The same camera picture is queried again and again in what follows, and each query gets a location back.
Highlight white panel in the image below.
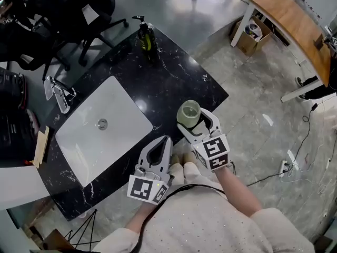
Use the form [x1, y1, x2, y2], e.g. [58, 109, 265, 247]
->
[0, 164, 51, 211]

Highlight black cable on clothing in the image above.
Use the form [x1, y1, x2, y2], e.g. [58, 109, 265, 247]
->
[136, 183, 227, 253]

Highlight black floor cable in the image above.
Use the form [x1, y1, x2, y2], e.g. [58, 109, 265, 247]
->
[246, 103, 320, 188]

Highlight person's right forearm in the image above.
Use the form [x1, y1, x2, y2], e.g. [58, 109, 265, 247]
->
[214, 164, 264, 218]

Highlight white rectangular sink basin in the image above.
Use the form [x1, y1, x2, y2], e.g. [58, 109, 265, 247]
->
[55, 75, 154, 188]

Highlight light wooden block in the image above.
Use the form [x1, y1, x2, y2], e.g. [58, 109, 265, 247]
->
[32, 126, 51, 169]

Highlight white floor power strip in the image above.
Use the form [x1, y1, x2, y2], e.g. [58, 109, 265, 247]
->
[279, 160, 291, 178]

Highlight black case with red trim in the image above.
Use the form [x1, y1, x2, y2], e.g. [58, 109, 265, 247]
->
[0, 109, 41, 166]
[0, 67, 28, 111]

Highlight wooden desk with white legs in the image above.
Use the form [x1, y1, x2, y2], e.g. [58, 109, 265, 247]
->
[230, 0, 332, 103]

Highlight black office chair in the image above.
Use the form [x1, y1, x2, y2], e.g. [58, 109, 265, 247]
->
[26, 0, 130, 72]

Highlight person's left forearm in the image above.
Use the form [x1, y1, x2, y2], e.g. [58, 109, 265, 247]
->
[125, 201, 159, 232]

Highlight dark pump soap bottle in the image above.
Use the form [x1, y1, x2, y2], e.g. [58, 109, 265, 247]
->
[132, 15, 157, 62]

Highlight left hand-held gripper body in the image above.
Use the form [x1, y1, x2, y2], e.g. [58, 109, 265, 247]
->
[127, 163, 175, 206]

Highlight black wire stand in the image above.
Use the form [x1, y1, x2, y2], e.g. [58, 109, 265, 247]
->
[64, 209, 98, 249]

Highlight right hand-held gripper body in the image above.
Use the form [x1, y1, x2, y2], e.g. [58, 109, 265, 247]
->
[192, 130, 231, 172]

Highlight translucent pale green cup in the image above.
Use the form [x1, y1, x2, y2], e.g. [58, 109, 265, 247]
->
[176, 100, 202, 130]

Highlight white floor cables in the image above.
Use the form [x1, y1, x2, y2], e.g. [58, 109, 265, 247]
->
[283, 158, 337, 195]

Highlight white paper scrap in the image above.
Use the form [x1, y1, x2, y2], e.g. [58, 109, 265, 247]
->
[262, 113, 275, 127]

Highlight person's cream clothing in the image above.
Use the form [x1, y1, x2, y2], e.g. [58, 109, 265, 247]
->
[92, 162, 315, 253]

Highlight brown wooden board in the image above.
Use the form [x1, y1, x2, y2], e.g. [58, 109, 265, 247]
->
[43, 228, 75, 252]

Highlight open cardboard box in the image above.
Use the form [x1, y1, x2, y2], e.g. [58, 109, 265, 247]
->
[229, 16, 272, 57]

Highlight person's right beige shoe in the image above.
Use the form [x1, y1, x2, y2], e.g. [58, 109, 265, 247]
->
[183, 151, 196, 166]

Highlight white plastic bag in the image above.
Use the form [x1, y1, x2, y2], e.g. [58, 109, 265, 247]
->
[244, 20, 264, 42]

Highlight chrome faucet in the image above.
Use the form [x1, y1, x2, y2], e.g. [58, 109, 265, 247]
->
[43, 75, 77, 114]

